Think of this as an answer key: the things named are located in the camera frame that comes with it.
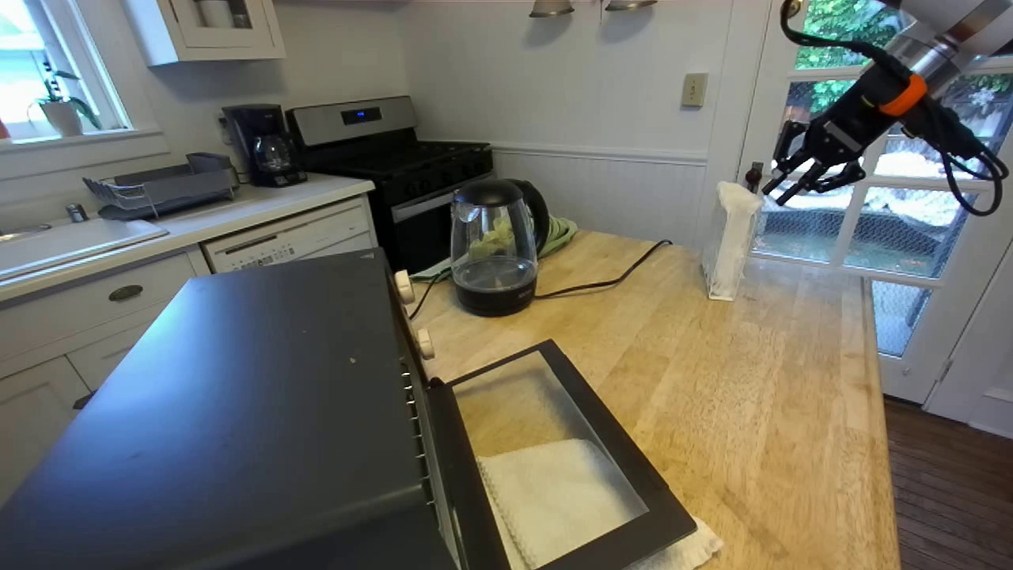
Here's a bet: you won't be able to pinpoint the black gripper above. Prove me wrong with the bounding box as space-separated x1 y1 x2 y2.
764 62 931 206

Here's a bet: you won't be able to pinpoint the white floral napkin holder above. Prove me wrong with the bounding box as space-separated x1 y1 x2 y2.
702 179 759 299

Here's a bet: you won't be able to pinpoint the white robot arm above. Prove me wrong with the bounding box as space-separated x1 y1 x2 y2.
764 0 1013 216

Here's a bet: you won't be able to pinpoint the glass electric kettle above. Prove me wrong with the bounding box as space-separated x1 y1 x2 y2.
449 178 548 317

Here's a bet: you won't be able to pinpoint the green cloth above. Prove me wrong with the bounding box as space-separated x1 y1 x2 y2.
415 216 580 281

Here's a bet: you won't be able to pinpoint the stainless steel stove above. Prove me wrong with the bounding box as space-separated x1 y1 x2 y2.
286 94 493 272

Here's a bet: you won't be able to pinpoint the black coffee maker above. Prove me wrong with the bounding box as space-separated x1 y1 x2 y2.
226 105 305 185

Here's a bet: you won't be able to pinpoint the black toaster oven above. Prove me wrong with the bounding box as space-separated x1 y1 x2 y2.
0 251 696 570

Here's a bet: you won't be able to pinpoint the grey dish rack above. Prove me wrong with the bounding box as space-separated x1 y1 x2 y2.
86 153 240 220

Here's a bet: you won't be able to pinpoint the white counter cabinets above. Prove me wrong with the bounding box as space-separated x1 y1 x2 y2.
0 175 378 501

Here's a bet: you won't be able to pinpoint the potted plant on windowsill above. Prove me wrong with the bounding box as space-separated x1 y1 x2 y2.
37 59 101 138

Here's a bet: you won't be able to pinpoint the beige wall light switch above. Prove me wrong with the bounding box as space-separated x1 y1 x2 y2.
681 71 709 109

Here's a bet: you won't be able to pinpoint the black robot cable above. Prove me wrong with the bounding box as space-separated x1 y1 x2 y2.
777 0 1013 218

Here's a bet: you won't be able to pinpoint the black kettle power cord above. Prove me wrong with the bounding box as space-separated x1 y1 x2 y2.
406 236 675 325

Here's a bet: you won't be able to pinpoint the white upper wall cabinet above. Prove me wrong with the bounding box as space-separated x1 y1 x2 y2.
125 0 286 67

